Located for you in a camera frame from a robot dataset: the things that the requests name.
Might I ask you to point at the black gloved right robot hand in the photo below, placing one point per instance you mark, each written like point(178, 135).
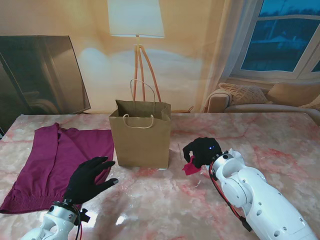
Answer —
point(203, 150)

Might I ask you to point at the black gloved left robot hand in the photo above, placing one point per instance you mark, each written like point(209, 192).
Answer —
point(85, 181)

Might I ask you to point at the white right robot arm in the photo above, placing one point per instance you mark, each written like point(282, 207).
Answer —
point(260, 197)

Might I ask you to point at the red sock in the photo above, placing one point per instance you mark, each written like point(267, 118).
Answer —
point(190, 168)

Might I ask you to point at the kraft paper bag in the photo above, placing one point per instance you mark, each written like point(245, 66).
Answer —
point(142, 145)

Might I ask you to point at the dark grey leaning panel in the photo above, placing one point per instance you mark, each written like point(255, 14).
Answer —
point(37, 75)

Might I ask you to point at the magenta shorts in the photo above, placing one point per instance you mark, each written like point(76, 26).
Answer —
point(50, 162)

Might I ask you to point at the thin clear stick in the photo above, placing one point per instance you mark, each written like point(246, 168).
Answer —
point(179, 149)

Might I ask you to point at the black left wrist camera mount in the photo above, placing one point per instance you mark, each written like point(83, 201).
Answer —
point(85, 216)

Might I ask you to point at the printed room scene backdrop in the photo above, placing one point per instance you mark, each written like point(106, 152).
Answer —
point(187, 50)

